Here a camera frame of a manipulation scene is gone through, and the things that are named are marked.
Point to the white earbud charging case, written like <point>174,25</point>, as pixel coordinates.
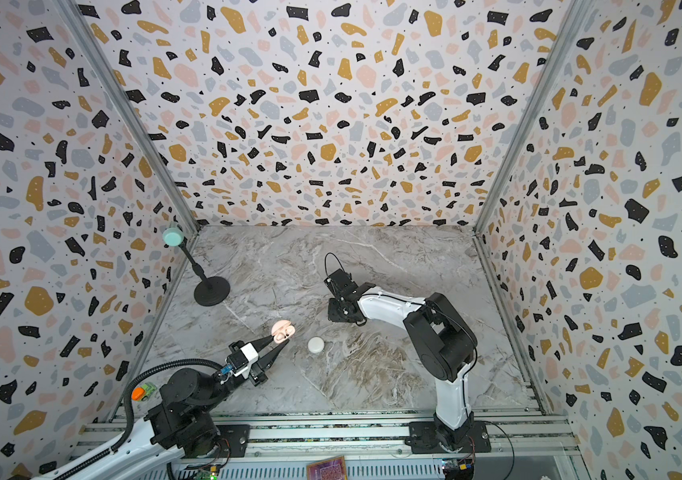
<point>315,345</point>

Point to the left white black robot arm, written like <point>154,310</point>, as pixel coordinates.
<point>180,425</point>

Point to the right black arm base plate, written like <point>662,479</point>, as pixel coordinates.
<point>433,437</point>

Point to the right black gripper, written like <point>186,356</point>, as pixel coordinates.
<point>340,298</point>

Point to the microphone stand with green ball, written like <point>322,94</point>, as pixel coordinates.
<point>211,290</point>

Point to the right small electronics board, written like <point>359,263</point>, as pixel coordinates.
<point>458,469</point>

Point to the pink earbud charging case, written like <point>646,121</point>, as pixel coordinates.
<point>282,330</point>

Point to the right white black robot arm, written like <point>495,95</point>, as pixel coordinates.
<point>443,342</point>

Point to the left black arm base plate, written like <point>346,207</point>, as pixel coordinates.
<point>225,441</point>

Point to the orange green connector block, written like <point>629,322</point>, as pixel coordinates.
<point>143,392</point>

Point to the small electronics board with leds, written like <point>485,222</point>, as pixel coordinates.
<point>209,472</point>

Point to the pink circuit board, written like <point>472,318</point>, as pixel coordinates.
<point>329,469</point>

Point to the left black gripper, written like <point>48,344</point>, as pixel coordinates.
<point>263,363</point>

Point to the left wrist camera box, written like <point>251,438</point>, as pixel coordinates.
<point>240,360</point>

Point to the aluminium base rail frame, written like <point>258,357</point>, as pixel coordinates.
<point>524,445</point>

